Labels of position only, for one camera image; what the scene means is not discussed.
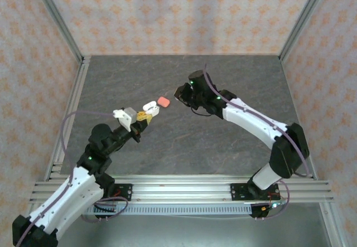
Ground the slotted grey cable duct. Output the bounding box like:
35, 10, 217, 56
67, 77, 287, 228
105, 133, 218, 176
83, 204, 253, 216

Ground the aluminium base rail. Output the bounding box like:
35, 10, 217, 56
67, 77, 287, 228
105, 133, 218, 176
30, 174, 334, 205

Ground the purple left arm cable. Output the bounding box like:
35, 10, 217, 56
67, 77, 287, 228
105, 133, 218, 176
15, 110, 129, 247

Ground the white earbud charging case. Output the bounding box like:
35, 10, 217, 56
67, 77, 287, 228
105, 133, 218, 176
142, 100, 161, 117

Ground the small wired electronics board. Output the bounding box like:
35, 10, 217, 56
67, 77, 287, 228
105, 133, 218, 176
260, 192, 290, 213

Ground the aluminium frame post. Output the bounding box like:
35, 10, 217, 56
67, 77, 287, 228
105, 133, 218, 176
30, 0, 85, 64
278, 0, 332, 62

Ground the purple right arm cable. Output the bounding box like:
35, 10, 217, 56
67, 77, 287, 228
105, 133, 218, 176
203, 64, 312, 220

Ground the narrow aluminium floor rail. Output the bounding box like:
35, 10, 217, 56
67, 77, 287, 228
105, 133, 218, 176
319, 210, 346, 247

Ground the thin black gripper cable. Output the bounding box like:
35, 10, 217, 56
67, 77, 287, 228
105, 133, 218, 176
190, 106, 213, 117

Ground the pink earbud charging case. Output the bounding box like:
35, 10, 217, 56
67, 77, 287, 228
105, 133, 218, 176
157, 96, 171, 109

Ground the grey sheet metal panel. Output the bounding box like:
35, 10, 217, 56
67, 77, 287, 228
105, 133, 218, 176
52, 215, 334, 247

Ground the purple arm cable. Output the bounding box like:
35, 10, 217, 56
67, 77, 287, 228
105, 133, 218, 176
15, 110, 129, 247
203, 64, 312, 220

